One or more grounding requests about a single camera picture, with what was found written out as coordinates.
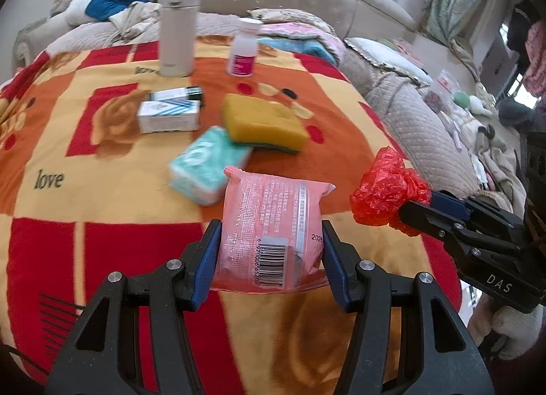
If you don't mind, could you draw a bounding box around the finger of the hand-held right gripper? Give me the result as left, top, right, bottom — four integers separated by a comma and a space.
431, 190, 523, 234
399, 201, 522, 251

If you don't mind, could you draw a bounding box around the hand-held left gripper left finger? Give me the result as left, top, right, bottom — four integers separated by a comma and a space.
45, 219, 222, 395

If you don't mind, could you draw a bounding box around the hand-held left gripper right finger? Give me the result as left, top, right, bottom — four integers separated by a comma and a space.
322, 220, 495, 395

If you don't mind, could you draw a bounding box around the red plastic bag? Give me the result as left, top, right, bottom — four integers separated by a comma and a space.
350, 146, 432, 237

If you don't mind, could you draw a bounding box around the pink plastic packet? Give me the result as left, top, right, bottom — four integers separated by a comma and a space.
211, 166, 335, 292

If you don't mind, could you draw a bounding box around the person's right hand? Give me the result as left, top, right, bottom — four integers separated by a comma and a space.
490, 305, 546, 362

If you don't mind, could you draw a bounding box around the beige clothes pile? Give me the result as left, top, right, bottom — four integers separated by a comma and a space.
473, 122, 530, 208

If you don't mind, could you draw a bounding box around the beige quilted bedspread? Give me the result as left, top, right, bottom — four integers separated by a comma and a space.
341, 49, 487, 208

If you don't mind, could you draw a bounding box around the teal white tissue pack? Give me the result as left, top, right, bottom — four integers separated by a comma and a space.
168, 126, 253, 207

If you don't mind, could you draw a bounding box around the white plush toy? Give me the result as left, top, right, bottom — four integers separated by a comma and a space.
469, 96, 495, 116

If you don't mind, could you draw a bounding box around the dark garment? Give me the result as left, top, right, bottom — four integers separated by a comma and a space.
499, 97, 538, 131

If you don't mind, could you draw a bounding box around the clear bag red print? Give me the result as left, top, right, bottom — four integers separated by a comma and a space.
424, 70, 455, 112

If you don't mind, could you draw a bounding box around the printed red orange blanket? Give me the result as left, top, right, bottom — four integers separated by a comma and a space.
0, 34, 463, 395

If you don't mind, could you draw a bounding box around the white blue striped box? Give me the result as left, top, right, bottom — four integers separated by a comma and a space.
137, 100, 201, 134

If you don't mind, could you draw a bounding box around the yellow green sponge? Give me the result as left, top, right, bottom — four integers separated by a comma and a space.
220, 93, 308, 154

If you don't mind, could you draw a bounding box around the white pillow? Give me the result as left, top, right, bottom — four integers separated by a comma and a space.
345, 37, 433, 86

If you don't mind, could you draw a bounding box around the pink hanging garment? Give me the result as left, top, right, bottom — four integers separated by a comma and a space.
525, 22, 546, 93

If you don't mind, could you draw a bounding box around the white box dark green end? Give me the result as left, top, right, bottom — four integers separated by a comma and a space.
151, 86, 202, 102

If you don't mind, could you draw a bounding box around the white bottle pink label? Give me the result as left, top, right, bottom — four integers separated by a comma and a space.
227, 17, 264, 77

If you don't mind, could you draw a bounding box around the light blue towel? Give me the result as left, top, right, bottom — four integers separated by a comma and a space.
256, 37, 337, 64

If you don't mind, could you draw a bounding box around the pink floral folded quilt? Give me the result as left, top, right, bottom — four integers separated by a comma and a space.
256, 22, 347, 67

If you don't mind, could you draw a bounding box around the beige thermos bottle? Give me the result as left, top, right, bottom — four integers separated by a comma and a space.
158, 0, 201, 78

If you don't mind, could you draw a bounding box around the beige frilled pillow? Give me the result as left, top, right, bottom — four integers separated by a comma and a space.
249, 8, 337, 34

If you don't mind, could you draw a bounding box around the cream garment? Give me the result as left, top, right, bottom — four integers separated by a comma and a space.
109, 2, 162, 41

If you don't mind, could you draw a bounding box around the white cloth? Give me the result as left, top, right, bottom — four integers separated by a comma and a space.
64, 0, 101, 25

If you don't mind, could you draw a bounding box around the black cable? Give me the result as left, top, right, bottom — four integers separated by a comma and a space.
0, 346, 48, 381

